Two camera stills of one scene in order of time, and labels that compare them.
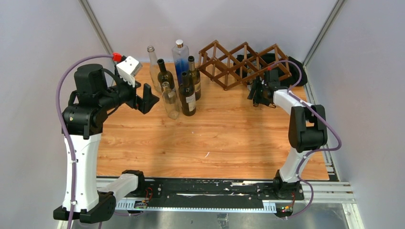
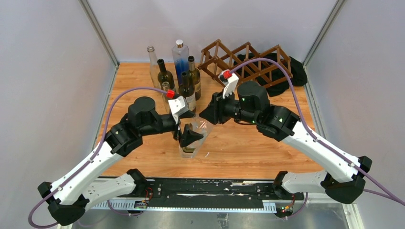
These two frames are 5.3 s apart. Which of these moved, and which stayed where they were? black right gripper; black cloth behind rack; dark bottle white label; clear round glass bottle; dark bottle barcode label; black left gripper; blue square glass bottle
Moved: black right gripper; black left gripper
Stayed: dark bottle barcode label; dark bottle white label; black cloth behind rack; clear round glass bottle; blue square glass bottle
